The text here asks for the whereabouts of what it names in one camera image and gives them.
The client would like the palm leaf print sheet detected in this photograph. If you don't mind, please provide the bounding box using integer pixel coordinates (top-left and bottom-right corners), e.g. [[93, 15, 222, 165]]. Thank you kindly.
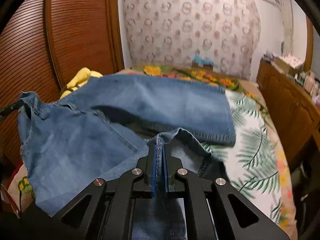
[[202, 90, 281, 223]]

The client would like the floral blanket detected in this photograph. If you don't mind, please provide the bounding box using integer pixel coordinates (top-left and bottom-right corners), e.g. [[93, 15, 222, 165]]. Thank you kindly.
[[117, 64, 298, 239]]

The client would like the yellow plush toy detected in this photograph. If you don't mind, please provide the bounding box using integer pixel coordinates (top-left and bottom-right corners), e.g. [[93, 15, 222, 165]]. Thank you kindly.
[[60, 67, 103, 99]]

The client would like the brown louvered wardrobe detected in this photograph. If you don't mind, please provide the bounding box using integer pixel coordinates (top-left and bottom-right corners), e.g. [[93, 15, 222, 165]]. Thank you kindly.
[[0, 0, 125, 168]]

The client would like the cardboard box with blue cloth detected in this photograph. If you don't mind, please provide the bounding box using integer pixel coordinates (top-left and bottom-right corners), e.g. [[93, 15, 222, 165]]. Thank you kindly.
[[191, 54, 214, 70]]

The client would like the wooden sideboard cabinet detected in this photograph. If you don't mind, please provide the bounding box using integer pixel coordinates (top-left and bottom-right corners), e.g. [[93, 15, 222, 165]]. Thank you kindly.
[[257, 59, 319, 171]]

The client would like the circle pattern curtain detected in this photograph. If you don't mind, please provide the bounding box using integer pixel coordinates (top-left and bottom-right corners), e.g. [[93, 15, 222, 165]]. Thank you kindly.
[[124, 0, 261, 80]]

